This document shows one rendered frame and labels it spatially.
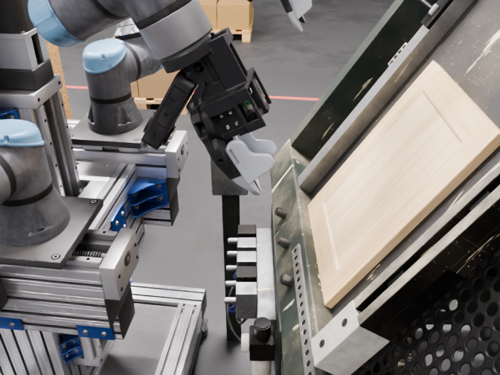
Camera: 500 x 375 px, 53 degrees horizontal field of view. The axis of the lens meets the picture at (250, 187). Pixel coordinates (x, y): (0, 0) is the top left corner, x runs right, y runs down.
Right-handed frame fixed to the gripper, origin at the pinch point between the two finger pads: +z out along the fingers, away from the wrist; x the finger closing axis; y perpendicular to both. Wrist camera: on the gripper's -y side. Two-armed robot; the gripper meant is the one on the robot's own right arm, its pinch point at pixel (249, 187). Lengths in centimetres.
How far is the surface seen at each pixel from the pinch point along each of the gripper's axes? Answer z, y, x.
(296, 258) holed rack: 41, -14, 36
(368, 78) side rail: 27, 13, 93
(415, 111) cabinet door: 23, 22, 52
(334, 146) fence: 32, 0, 67
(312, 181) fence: 39, -10, 66
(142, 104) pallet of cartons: 51, -168, 297
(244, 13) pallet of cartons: 56, -112, 500
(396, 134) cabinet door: 26, 17, 51
